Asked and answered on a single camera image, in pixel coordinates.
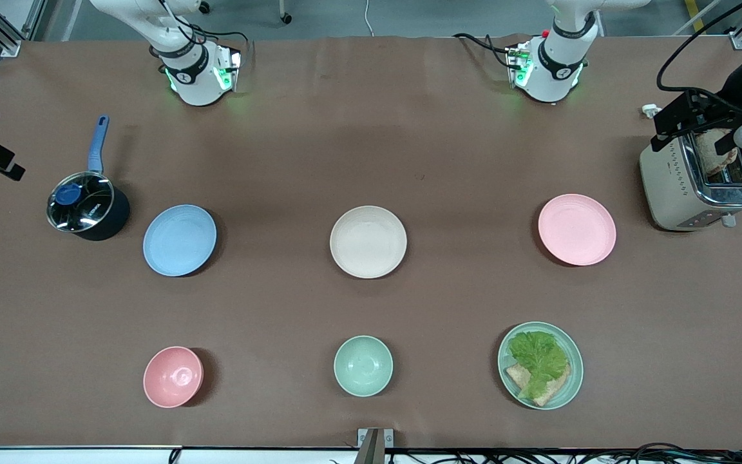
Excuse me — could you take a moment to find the dark saucepan with blue handle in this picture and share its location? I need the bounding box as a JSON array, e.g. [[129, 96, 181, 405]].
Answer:
[[47, 115, 131, 242]]

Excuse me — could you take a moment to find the black left arm base cable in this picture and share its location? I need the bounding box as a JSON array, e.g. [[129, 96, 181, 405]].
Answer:
[[453, 32, 521, 68]]

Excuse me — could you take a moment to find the pink plate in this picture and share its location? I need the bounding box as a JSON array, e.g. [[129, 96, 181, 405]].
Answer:
[[538, 193, 617, 266]]

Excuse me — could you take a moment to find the black arm base cable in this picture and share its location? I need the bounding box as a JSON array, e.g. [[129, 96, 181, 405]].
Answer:
[[453, 32, 521, 68], [152, 0, 253, 65]]

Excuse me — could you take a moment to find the blue plate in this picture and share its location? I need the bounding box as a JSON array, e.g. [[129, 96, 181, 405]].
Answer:
[[143, 204, 218, 277]]

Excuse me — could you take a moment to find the brown table mat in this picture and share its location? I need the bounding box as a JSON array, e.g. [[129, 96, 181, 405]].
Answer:
[[0, 35, 742, 450]]

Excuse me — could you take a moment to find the green plate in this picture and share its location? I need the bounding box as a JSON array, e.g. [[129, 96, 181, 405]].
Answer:
[[498, 322, 584, 411]]

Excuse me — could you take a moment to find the brown bread slice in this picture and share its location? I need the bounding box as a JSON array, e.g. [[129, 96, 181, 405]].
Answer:
[[505, 362, 571, 407]]

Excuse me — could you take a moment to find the green lettuce leaf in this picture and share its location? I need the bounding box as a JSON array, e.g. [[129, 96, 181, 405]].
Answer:
[[508, 331, 569, 400]]

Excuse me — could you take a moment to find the pink bowl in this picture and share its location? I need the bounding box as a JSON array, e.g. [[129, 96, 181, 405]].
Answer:
[[143, 346, 204, 409]]

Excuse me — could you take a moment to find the black right arm base cable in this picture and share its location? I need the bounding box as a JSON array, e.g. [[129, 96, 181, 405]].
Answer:
[[152, 0, 253, 65]]

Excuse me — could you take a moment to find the black cable bundle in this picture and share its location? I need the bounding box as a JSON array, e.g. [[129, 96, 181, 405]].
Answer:
[[474, 441, 742, 464]]

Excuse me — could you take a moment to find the beige chrome toaster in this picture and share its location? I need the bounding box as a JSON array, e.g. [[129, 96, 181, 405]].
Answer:
[[640, 126, 742, 231]]

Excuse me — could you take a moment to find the round toast in toaster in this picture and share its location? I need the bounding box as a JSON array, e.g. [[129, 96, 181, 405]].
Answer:
[[695, 129, 739, 177]]

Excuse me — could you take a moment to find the green bowl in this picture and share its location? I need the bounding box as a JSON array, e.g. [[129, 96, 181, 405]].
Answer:
[[334, 335, 394, 397]]

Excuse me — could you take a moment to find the beige plate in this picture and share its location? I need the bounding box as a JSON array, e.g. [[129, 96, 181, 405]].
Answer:
[[330, 206, 408, 279]]

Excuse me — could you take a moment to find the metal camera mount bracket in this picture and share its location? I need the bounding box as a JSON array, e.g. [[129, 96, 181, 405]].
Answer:
[[357, 428, 394, 464]]

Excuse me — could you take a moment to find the glass lid with blue knob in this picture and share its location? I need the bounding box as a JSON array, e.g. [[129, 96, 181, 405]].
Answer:
[[47, 171, 116, 232]]

